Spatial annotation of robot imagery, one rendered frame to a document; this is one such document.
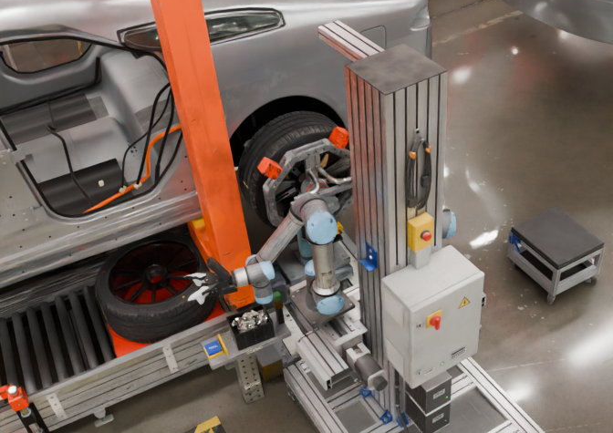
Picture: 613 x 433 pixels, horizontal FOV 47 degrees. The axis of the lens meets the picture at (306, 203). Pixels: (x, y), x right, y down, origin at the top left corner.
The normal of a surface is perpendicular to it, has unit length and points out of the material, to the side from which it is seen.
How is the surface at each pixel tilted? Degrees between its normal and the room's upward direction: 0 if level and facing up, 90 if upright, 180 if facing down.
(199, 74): 90
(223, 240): 90
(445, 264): 0
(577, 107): 0
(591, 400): 0
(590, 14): 97
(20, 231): 91
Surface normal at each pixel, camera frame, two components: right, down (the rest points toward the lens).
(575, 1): -0.70, 0.49
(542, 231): -0.09, -0.77
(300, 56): 0.43, 0.54
